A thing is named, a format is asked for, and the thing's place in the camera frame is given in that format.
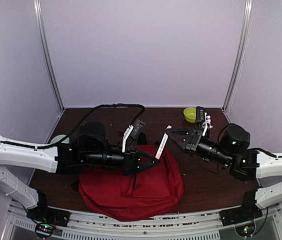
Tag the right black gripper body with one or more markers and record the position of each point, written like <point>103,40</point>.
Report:
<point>217,156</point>

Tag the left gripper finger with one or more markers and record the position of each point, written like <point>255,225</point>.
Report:
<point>145,166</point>
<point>146,154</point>

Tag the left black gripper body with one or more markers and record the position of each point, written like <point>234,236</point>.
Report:
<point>98,159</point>

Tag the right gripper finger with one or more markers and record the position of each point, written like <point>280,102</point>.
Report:
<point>180,141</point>
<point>180,131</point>

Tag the pink-capped white marker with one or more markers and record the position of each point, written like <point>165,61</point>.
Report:
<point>162,143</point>

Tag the red backpack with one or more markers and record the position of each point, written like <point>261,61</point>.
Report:
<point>155,191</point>

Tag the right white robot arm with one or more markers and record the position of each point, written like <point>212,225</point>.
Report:
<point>256,164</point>

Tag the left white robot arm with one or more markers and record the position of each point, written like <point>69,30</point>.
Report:
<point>55,158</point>

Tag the yellow-green plastic bowl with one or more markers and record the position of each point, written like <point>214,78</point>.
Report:
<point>190,114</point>

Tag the pale green ceramic bowl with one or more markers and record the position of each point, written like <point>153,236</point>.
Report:
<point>62,138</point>

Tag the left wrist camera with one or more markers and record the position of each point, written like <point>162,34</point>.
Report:
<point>132,132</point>

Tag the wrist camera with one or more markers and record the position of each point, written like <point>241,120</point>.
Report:
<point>203,121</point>
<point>132,132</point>

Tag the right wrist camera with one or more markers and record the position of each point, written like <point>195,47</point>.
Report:
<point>203,121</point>

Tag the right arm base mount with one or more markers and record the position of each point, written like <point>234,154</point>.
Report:
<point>244,216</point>

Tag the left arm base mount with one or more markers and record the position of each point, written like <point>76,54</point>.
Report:
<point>45,218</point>

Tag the right aluminium frame post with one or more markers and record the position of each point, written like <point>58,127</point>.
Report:
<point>238,64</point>

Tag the aluminium frame post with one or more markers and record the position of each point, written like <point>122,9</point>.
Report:
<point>238,64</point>
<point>46,53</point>

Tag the left aluminium frame post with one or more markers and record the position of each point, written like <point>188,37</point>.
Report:
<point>46,53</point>

